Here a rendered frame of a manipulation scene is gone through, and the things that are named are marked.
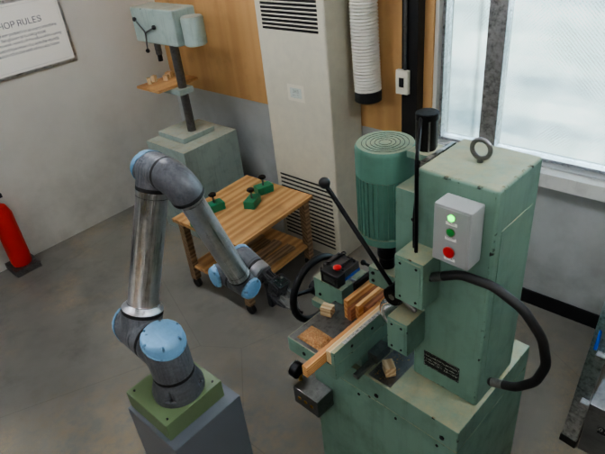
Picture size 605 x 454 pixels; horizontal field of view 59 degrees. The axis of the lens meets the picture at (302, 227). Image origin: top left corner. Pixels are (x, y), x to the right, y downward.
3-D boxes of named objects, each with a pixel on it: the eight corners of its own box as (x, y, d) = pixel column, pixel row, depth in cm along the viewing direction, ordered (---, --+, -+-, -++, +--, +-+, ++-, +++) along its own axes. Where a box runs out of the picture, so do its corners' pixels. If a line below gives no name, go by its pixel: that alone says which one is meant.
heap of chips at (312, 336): (311, 325, 179) (311, 321, 178) (334, 339, 173) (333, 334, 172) (296, 337, 175) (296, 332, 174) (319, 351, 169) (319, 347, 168)
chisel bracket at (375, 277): (381, 276, 185) (381, 255, 180) (416, 292, 176) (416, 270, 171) (367, 286, 180) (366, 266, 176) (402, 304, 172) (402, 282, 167)
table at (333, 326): (378, 255, 220) (377, 242, 216) (443, 284, 200) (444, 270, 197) (269, 337, 185) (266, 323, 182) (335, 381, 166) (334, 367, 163)
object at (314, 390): (309, 386, 203) (307, 372, 199) (333, 404, 196) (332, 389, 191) (293, 401, 199) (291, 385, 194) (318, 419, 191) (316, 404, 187)
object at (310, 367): (427, 268, 199) (428, 259, 197) (432, 270, 198) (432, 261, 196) (302, 375, 162) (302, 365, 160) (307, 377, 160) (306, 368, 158)
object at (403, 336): (404, 330, 165) (405, 299, 159) (424, 340, 161) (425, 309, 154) (386, 347, 160) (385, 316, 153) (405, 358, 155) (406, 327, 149)
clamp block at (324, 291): (340, 276, 205) (339, 257, 200) (368, 290, 197) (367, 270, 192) (314, 296, 197) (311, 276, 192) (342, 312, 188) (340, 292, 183)
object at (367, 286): (383, 285, 194) (383, 267, 190) (387, 286, 193) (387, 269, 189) (344, 316, 181) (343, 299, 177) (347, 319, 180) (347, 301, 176)
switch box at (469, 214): (445, 246, 139) (447, 191, 130) (480, 259, 132) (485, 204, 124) (431, 258, 135) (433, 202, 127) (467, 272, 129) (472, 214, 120)
